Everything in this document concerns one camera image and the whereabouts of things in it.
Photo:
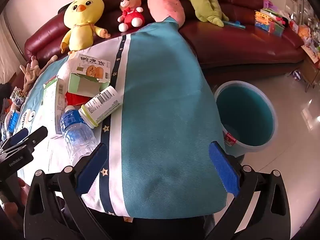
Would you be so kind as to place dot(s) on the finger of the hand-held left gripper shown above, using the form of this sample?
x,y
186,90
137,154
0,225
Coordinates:
x,y
21,135
17,148

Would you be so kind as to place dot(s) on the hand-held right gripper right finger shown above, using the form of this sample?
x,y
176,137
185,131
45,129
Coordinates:
x,y
225,167

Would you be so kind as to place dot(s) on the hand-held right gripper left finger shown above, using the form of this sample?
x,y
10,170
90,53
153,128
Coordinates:
x,y
92,166

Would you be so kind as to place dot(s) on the teal round waste bin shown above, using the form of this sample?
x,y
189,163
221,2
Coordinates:
x,y
245,110

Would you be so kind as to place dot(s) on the red crinkled plastic wrapper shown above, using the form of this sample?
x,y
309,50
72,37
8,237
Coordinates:
x,y
75,99

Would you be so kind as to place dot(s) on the person's left hand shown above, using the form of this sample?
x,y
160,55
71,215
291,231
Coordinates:
x,y
7,207

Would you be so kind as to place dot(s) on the blue packet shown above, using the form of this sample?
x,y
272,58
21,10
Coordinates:
x,y
13,121

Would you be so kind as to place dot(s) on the clear water bottle blue cap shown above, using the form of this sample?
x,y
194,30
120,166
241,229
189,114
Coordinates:
x,y
75,132

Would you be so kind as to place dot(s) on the patterned snack packet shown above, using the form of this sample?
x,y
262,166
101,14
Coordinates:
x,y
18,97

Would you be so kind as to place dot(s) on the flat green white carton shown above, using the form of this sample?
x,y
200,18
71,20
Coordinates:
x,y
58,100

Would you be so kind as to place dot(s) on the beige bunny plush toy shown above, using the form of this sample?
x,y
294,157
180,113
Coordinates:
x,y
28,75

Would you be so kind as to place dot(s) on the white bottle with green lid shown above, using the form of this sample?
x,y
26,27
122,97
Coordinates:
x,y
102,102

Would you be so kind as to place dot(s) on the teal and white blanket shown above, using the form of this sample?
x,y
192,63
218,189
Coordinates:
x,y
162,105

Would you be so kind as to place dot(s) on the open green white cardboard box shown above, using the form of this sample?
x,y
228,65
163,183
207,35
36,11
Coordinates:
x,y
90,70

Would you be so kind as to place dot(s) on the blue white plastic bag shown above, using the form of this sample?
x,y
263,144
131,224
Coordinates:
x,y
296,75

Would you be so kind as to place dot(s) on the dark red leather sofa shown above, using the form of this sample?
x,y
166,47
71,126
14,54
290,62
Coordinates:
x,y
225,42

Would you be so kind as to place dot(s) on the wooden side table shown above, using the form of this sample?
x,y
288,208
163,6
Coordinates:
x,y
308,68

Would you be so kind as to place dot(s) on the yellow chick plush toy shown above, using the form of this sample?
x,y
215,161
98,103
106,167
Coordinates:
x,y
83,12

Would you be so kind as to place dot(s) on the blue plastic stick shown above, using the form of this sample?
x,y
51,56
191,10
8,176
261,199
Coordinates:
x,y
235,24

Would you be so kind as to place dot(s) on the brown bear plush red outfit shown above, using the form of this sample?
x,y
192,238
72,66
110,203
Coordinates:
x,y
131,17

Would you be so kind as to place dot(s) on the green plush toy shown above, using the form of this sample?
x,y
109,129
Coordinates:
x,y
202,2

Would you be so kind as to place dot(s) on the pink toy box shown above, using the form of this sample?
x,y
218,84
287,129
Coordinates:
x,y
268,4

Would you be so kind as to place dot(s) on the pink carrot plush with bunny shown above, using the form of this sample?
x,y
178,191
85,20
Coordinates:
x,y
162,7

